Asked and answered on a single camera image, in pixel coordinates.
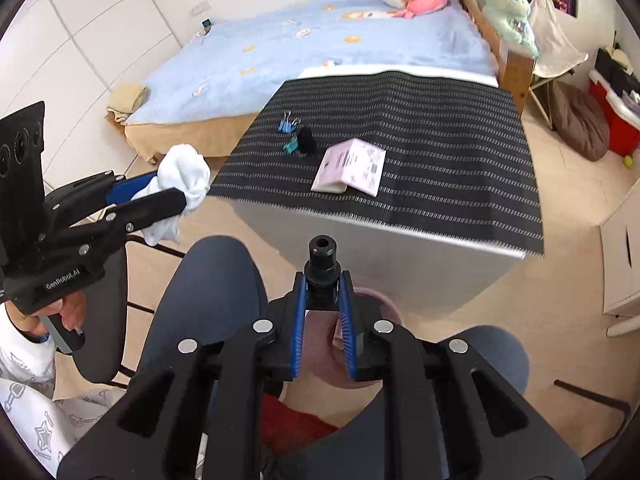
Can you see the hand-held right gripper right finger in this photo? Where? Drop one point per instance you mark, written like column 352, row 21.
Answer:
column 349, row 340

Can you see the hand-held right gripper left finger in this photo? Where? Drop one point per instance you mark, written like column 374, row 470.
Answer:
column 299, row 330

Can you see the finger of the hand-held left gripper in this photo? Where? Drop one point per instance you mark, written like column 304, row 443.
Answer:
column 155, row 207
column 127, row 187

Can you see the white sock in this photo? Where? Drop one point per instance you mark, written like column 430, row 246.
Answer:
column 185, row 170

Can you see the translucent pink waste bin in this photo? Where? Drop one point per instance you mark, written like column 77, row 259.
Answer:
column 381, row 302

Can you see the black forked mount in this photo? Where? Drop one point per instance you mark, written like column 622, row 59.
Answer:
column 322, row 260

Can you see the person's left forearm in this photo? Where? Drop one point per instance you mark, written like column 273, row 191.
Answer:
column 25, row 390

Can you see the person's left hand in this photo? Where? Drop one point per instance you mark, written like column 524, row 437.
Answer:
column 72, row 310

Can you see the beige bed skirt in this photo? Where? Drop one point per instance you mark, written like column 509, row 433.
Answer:
column 190, row 135

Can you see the beige folded towel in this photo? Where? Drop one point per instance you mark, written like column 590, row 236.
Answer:
column 127, row 100

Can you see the white table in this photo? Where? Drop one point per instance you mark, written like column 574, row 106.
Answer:
column 375, row 252

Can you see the red cloth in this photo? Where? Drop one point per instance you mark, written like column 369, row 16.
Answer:
column 295, row 425

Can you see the white wardrobe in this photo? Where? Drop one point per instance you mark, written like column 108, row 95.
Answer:
column 75, row 60

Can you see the teal binder clip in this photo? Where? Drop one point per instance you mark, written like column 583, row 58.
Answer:
column 289, row 146

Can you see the blue binder clip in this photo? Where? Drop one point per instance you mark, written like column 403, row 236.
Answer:
column 286, row 122

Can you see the small black object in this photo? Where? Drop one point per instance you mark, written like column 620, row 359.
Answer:
column 305, row 141

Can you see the pink printed box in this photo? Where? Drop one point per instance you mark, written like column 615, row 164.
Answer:
column 350, row 165

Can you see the black white striped table mat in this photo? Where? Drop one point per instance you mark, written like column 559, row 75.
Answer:
column 450, row 160

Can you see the light blue printed blanket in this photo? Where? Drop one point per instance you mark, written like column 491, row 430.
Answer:
column 300, row 60

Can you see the white drawer cabinet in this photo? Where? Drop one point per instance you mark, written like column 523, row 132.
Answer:
column 620, row 260

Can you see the brown cushion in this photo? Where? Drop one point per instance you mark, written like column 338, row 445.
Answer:
column 580, row 120

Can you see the small yellow green ball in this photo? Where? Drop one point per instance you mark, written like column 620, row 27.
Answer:
column 627, row 161

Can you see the red cooler box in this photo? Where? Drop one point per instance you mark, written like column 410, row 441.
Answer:
column 620, row 135

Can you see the pink whale plush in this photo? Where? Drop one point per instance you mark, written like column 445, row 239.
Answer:
column 427, row 1

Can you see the white folding canvas chair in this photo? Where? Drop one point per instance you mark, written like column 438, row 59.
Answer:
column 555, row 45

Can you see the large mint green plush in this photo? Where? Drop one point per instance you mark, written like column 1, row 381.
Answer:
column 505, row 10

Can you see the black bag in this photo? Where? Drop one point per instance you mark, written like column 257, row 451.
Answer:
column 610, row 67

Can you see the small pink bear toy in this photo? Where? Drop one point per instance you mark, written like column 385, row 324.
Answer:
column 557, row 2

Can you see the white wall socket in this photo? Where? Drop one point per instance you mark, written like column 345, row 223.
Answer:
column 200, row 7

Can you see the black metal frame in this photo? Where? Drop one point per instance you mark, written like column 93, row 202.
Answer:
column 595, row 395

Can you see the wooden bed frame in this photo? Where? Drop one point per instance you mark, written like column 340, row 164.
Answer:
column 517, row 80

